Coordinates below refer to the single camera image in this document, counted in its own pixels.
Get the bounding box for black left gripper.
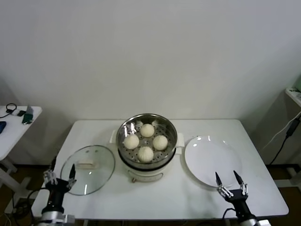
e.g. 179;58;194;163
44;157;77;208

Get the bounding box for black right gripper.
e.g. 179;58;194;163
215;170;251;218

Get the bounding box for round glass pot lid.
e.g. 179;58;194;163
60;145;116;196

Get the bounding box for white steamed baozi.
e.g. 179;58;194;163
137;146;154;163
124;135;140;150
140;123;155;138
152;135;169;151

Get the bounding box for perforated steel steamer basket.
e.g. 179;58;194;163
109;113;185;170

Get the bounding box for round white plate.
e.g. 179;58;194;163
184;135;243;188

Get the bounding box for white side table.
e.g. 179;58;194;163
0;105;43;208

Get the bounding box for white stand base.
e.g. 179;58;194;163
275;164;301;189

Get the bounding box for cream electric cooker pot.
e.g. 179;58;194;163
109;131;185;184

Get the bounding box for white shelf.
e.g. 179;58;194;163
285;74;301;106

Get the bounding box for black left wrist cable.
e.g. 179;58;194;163
26;189;47;208

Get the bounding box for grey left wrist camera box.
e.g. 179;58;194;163
63;214;76;226

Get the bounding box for black floor cables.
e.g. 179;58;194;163
9;200;31;215

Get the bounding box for green handled tool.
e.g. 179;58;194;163
22;105;35;125

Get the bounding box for white wall cable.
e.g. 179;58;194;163
262;112;301;150

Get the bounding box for black power adapter cable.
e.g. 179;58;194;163
269;117;301;165

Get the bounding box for black looped cable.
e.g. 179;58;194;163
0;103;18;118

